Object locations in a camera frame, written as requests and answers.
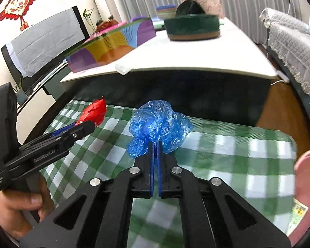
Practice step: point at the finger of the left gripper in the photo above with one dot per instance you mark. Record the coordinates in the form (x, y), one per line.
(67, 138)

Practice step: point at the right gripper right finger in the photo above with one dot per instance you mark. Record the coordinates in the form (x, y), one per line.
(168, 186)

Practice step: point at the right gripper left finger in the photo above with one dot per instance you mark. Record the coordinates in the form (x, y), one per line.
(142, 185)

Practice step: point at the red plastic bag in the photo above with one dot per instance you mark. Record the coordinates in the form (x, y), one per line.
(95, 113)

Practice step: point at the blue plastic bag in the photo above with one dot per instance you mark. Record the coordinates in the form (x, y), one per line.
(156, 121)

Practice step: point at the pink plastic trash bin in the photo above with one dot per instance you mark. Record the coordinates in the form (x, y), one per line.
(300, 237)

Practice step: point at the person left hand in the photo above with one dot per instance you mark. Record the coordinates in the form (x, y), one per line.
(13, 203)

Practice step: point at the tv cabinet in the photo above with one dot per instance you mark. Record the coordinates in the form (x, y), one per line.
(45, 94)

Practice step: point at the white plastic wrapper on table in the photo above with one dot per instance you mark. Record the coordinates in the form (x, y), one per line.
(123, 68)

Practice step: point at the television with grey cover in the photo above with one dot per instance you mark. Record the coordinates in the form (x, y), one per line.
(42, 47)

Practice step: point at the colourful tin box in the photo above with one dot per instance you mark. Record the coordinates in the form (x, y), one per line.
(110, 45)

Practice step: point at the green checkered tablecloth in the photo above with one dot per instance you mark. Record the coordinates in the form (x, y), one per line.
(256, 162)

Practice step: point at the brown teapot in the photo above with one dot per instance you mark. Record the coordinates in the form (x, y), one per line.
(103, 25)

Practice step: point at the potted bamboo plant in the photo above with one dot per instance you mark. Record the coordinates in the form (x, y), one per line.
(87, 15)

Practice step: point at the white standing air conditioner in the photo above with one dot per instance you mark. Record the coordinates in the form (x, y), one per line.
(108, 0)

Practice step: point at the green snack packet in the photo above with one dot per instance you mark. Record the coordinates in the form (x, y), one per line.
(298, 212)

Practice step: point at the red chinese knot decoration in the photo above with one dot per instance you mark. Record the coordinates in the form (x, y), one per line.
(16, 10)

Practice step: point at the white coffee table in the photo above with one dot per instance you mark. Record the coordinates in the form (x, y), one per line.
(232, 52)

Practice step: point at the stack of coloured bowls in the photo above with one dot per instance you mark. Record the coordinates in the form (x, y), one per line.
(166, 12)

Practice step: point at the dark green round container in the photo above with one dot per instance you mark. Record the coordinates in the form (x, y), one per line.
(192, 27)

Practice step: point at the white power strip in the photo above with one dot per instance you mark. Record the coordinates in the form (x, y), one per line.
(282, 76)

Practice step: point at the black bowl tilted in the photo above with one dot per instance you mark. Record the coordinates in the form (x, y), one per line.
(189, 7)

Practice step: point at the pink lace basket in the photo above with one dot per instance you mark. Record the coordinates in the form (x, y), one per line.
(211, 7)

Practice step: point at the grey quilted sofa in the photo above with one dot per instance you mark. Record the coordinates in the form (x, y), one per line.
(289, 38)

